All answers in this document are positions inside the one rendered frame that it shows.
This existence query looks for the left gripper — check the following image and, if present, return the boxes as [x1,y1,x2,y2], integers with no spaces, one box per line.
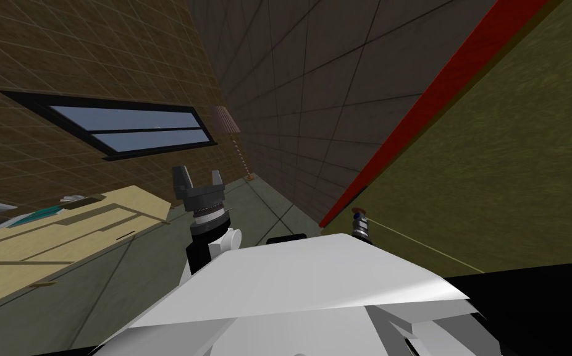
[172,165,227,214]

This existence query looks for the floor lamp with pleated shade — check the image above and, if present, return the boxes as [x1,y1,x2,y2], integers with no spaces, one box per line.
[211,104,255,182]

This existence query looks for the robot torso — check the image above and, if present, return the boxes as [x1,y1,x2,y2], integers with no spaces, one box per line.
[90,233,507,356]

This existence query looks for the black framed window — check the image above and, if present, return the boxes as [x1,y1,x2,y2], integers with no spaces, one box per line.
[0,90,218,162]

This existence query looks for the olive green door leaf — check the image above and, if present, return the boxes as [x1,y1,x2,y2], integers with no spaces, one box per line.
[318,0,572,274]

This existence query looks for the pale wooden desk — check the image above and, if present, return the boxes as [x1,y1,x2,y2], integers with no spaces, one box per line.
[0,185,174,317]

